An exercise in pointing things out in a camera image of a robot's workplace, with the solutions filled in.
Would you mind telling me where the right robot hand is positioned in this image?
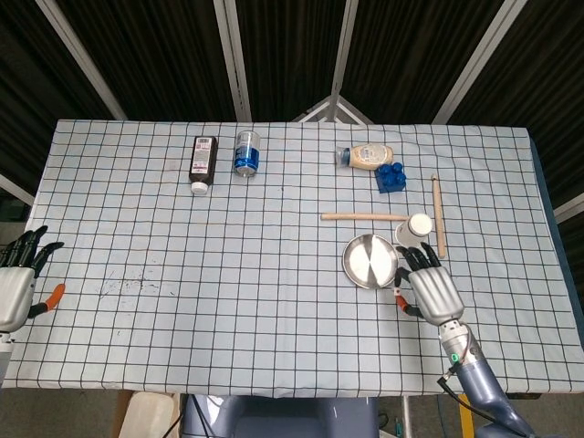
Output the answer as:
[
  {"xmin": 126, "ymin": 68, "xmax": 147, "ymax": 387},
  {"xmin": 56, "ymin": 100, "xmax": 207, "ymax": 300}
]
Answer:
[{"xmin": 392, "ymin": 243, "xmax": 466, "ymax": 328}]

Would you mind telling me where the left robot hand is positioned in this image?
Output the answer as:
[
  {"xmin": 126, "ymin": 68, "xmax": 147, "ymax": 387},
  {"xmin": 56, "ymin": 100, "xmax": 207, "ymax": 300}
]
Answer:
[{"xmin": 0, "ymin": 224, "xmax": 67, "ymax": 333}]

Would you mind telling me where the white paper cup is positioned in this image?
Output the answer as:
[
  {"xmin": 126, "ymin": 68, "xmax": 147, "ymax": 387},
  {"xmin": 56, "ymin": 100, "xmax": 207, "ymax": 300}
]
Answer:
[{"xmin": 394, "ymin": 213, "xmax": 433, "ymax": 251}]

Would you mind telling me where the round metal plate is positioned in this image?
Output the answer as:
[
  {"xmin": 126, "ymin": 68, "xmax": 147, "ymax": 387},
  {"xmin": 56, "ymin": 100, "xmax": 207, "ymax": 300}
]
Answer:
[{"xmin": 342, "ymin": 233, "xmax": 402, "ymax": 289}]

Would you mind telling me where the tapered wooden stick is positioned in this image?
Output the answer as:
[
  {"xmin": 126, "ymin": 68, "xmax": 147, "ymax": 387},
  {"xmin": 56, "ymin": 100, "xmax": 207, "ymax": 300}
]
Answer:
[{"xmin": 431, "ymin": 174, "xmax": 447, "ymax": 260}]

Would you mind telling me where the long wooden stick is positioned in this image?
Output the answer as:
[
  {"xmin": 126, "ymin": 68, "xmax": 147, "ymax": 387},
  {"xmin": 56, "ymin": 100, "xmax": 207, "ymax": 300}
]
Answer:
[{"xmin": 320, "ymin": 213, "xmax": 410, "ymax": 223}]

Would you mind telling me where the blue building block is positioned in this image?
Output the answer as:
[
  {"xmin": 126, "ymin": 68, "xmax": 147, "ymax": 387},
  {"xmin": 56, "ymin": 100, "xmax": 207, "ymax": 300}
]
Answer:
[{"xmin": 374, "ymin": 162, "xmax": 408, "ymax": 195}]

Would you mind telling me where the metal table leg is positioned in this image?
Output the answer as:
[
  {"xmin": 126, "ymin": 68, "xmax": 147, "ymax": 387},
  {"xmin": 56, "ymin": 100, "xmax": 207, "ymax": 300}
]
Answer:
[{"xmin": 401, "ymin": 394, "xmax": 415, "ymax": 438}]

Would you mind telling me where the mayonnaise squeeze bottle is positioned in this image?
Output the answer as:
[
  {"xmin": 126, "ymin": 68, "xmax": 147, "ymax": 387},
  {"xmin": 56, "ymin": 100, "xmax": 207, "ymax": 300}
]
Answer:
[{"xmin": 336, "ymin": 142, "xmax": 395, "ymax": 172}]

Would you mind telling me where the checkered light blue tablecloth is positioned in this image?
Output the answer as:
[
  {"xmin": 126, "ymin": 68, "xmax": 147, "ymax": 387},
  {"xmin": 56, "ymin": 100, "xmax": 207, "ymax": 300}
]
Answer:
[{"xmin": 0, "ymin": 119, "xmax": 580, "ymax": 396}]

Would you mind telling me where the white plastic container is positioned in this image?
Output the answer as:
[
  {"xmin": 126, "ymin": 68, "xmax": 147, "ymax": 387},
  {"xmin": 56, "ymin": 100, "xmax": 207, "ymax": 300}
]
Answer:
[{"xmin": 119, "ymin": 391, "xmax": 183, "ymax": 438}]

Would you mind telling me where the grey-blue robot torso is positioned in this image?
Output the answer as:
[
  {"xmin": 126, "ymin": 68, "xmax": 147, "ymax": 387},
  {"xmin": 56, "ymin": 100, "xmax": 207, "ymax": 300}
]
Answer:
[{"xmin": 180, "ymin": 394, "xmax": 380, "ymax": 438}]

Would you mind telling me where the brown bottle white cap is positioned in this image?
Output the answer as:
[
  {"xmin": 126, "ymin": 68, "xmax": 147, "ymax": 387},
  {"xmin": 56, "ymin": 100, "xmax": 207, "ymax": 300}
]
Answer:
[{"xmin": 188, "ymin": 135, "xmax": 220, "ymax": 196}]

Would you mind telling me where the blue drink can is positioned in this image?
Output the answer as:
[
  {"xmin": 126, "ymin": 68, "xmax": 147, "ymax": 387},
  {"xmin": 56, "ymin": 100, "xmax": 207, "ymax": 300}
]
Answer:
[{"xmin": 233, "ymin": 130, "xmax": 262, "ymax": 179}]

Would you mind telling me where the dark pleated curtain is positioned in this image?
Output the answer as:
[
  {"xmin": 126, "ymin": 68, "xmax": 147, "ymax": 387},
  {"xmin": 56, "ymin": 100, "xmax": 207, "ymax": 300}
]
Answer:
[{"xmin": 0, "ymin": 0, "xmax": 584, "ymax": 238}]

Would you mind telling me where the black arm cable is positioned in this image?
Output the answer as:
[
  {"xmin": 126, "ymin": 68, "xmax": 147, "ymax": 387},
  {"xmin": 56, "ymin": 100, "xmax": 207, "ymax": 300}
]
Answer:
[{"xmin": 436, "ymin": 360, "xmax": 492, "ymax": 423}]

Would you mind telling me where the white frame post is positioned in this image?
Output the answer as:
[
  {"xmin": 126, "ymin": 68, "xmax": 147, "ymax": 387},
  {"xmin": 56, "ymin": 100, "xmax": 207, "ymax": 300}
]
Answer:
[
  {"xmin": 553, "ymin": 191, "xmax": 584, "ymax": 224},
  {"xmin": 213, "ymin": 0, "xmax": 253, "ymax": 123},
  {"xmin": 35, "ymin": 0, "xmax": 128, "ymax": 121},
  {"xmin": 0, "ymin": 172, "xmax": 37, "ymax": 207},
  {"xmin": 431, "ymin": 0, "xmax": 525, "ymax": 125},
  {"xmin": 328, "ymin": 0, "xmax": 360, "ymax": 99}
]

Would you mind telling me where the yellow post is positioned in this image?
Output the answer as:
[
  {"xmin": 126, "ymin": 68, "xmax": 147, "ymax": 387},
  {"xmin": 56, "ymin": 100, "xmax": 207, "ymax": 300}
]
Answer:
[{"xmin": 458, "ymin": 392, "xmax": 474, "ymax": 438}]

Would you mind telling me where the white triangular frame brace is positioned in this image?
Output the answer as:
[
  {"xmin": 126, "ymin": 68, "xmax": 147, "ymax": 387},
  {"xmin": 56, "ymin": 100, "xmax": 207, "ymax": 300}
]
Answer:
[{"xmin": 291, "ymin": 94, "xmax": 376, "ymax": 125}]

